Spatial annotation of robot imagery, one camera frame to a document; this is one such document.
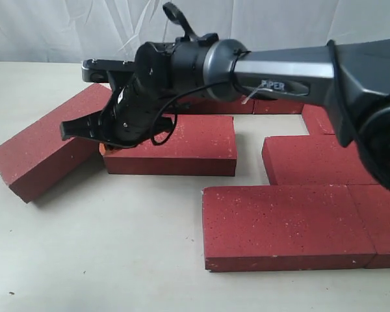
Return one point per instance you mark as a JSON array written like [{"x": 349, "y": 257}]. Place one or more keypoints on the white fabric backdrop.
[{"x": 71, "y": 31}]

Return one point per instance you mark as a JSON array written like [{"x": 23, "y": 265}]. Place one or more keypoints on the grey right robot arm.
[{"x": 351, "y": 82}]

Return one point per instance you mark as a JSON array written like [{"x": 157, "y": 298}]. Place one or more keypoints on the red brick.
[
  {"x": 316, "y": 120},
  {"x": 33, "y": 160},
  {"x": 312, "y": 160},
  {"x": 193, "y": 105},
  {"x": 277, "y": 107},
  {"x": 277, "y": 228},
  {"x": 201, "y": 145},
  {"x": 373, "y": 205}
]

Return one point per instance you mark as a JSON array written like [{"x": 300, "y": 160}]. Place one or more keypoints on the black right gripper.
[{"x": 130, "y": 117}]

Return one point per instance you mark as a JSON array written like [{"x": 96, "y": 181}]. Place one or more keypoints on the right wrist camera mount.
[{"x": 115, "y": 72}]

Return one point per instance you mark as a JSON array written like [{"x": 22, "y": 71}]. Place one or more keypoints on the red brick top back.
[{"x": 33, "y": 160}]

